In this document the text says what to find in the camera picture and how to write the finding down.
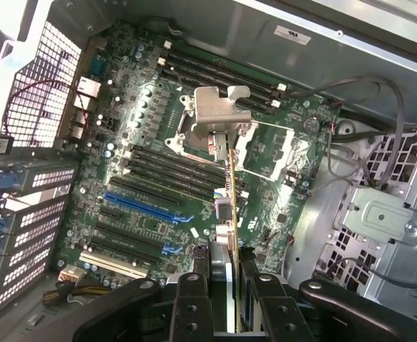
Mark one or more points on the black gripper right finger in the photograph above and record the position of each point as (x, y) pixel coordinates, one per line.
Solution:
(354, 313)

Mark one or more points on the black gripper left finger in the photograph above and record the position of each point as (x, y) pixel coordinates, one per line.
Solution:
(122, 310)

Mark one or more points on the white expansion slot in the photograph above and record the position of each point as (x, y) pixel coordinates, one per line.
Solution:
(112, 265)

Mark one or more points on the short black expansion slot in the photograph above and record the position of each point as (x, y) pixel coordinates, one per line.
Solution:
(110, 214)

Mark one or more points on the silver metal drive cage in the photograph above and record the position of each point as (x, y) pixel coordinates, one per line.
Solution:
(379, 213)

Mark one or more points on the blue expansion slot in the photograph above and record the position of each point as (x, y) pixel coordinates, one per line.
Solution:
(140, 208)

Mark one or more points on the green motherboard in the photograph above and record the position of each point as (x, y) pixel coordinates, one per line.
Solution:
(272, 199)

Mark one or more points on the metal socket cover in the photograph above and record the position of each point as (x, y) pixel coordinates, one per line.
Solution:
(302, 151)

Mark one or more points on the coin cell battery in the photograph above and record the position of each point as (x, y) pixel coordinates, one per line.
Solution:
(311, 124)

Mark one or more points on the CPU socket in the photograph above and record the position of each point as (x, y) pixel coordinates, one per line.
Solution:
(185, 123)

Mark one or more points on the open black PC case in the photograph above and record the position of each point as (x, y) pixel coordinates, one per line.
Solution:
(229, 35)

